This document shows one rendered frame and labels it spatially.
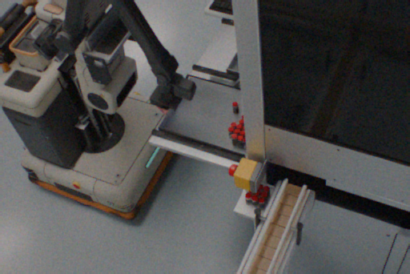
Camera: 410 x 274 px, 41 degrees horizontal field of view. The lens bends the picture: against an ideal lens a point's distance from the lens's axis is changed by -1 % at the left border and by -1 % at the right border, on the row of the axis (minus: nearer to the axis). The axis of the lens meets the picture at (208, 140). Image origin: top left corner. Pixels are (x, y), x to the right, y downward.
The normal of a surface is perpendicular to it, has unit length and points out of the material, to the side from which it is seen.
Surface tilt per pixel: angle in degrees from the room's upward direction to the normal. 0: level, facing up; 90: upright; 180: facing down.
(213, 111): 0
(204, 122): 0
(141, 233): 0
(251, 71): 90
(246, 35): 90
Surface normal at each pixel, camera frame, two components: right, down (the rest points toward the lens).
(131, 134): -0.11, -0.58
